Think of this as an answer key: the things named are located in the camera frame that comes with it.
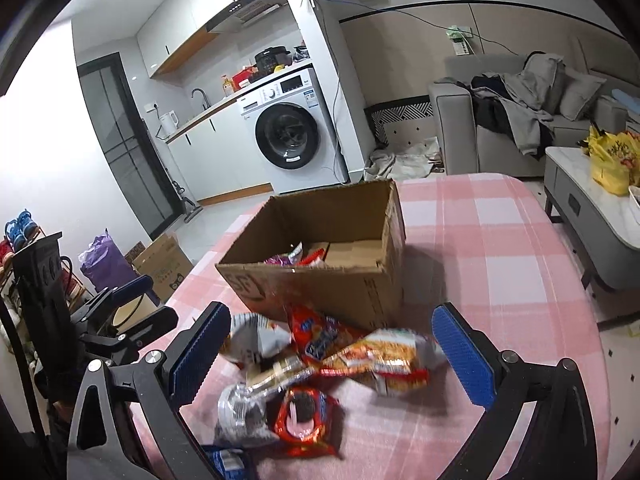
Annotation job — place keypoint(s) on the purple plastic bag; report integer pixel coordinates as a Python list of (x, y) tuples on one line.
[(102, 262)]

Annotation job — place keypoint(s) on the white wall cabinets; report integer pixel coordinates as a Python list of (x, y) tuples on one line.
[(170, 35)]

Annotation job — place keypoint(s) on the pink plaid tablecloth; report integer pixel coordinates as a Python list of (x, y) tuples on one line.
[(500, 260)]

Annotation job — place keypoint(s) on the white electric kettle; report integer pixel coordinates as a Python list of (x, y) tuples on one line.
[(169, 122)]

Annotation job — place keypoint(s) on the brown cardboard box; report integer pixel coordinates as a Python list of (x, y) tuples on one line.
[(320, 295)]

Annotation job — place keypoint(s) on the grey coffee table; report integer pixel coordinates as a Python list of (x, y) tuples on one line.
[(585, 210)]

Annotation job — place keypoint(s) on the white washing machine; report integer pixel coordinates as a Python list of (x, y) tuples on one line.
[(295, 90)]

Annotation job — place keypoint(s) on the white base cabinets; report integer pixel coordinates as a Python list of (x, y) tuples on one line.
[(220, 150)]

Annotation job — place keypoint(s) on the black bag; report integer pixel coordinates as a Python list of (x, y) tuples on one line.
[(301, 54)]

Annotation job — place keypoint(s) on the purple snack packet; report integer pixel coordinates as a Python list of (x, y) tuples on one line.
[(280, 260)]

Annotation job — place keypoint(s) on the yellow plastic bag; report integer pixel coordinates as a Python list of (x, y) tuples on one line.
[(610, 160)]

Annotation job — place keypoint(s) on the red blue snack packet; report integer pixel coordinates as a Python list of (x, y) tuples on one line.
[(312, 335)]

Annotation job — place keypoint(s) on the silver cookie packet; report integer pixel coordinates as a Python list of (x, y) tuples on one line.
[(240, 410)]

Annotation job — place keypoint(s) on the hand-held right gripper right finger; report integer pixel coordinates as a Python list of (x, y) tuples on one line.
[(462, 355)]

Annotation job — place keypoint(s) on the red cookie packet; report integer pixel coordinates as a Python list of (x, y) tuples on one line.
[(305, 420)]

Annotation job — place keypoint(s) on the kitchen faucet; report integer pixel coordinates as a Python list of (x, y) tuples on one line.
[(199, 92)]

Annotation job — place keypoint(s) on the white cloth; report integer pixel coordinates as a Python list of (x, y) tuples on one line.
[(405, 160)]

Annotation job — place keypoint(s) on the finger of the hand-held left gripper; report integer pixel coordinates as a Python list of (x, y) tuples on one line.
[(132, 287), (150, 324)]

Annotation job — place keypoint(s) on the range hood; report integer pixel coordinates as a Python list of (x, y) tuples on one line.
[(250, 7)]

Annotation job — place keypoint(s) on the grey clothes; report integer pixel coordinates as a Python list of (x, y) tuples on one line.
[(525, 105)]

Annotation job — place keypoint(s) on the red box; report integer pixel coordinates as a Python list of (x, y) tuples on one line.
[(244, 77)]

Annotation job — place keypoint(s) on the light blue cushion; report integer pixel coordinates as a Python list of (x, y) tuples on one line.
[(627, 99)]

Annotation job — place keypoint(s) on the clear cracker packet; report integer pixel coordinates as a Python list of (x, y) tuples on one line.
[(280, 372)]

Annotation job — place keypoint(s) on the black clothes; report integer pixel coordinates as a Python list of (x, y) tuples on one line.
[(487, 110)]

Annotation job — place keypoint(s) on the beige round container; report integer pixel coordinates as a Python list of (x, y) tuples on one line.
[(127, 312)]

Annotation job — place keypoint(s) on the printed cardboard box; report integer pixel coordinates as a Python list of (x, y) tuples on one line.
[(165, 265)]

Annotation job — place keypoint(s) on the orange noodle snack packet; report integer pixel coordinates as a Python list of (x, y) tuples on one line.
[(385, 360), (312, 258)]

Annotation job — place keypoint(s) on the grey sofa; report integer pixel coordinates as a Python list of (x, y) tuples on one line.
[(455, 130)]

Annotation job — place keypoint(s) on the black white patterned panel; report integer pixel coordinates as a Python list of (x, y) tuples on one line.
[(400, 115)]

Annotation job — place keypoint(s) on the yellow bottle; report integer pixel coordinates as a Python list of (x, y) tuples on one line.
[(228, 86)]

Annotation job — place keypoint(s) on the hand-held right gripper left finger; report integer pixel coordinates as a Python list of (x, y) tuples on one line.
[(200, 355)]

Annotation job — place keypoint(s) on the dark glass door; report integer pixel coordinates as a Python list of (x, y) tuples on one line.
[(125, 150)]

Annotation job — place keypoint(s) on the blue shoes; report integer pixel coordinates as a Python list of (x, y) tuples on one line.
[(19, 230)]

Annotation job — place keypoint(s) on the wooden shoe rack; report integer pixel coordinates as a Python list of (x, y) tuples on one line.
[(75, 297)]

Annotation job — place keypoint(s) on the stick vacuum cleaner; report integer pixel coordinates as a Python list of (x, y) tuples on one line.
[(187, 207)]

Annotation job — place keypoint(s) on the green white wall control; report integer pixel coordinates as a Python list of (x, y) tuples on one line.
[(459, 40)]

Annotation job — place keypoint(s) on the silver snack packet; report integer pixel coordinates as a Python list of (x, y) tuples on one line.
[(250, 332)]

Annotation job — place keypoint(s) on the grey pillow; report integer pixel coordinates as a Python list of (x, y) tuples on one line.
[(580, 92)]

